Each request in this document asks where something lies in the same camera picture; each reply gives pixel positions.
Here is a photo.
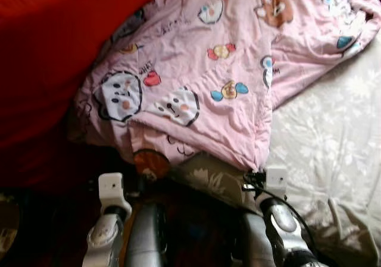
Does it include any silver robot leg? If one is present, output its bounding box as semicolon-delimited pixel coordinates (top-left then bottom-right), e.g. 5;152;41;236
238;211;274;267
125;203;167;267

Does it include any pink cartoon print quilt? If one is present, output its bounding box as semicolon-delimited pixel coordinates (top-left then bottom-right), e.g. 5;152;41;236
74;0;381;181

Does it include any silver left robot leg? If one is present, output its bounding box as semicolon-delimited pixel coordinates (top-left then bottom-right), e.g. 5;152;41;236
125;203;167;267

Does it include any beige floral bed sheet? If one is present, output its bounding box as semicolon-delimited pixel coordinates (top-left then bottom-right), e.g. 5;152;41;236
170;32;381;267

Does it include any silver right robot leg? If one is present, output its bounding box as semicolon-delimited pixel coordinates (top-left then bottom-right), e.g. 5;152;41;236
238;211;274;267

